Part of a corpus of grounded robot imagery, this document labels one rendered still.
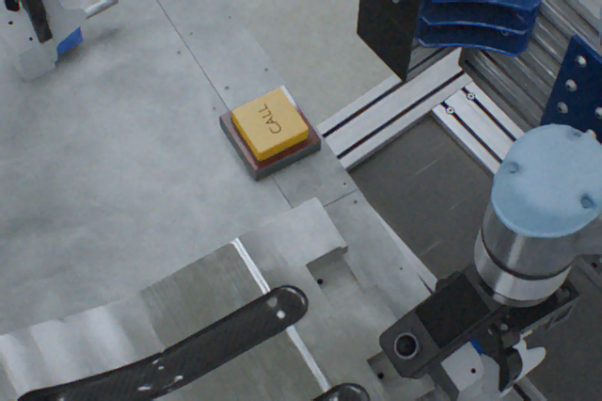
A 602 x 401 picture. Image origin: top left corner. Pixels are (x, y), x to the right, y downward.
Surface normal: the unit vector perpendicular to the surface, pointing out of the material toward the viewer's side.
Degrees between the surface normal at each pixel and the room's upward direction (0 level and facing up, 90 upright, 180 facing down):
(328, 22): 0
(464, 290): 31
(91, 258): 0
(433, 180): 0
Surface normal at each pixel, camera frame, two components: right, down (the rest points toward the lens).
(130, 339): 0.30, -0.58
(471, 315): -0.43, -0.18
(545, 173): 0.02, -0.46
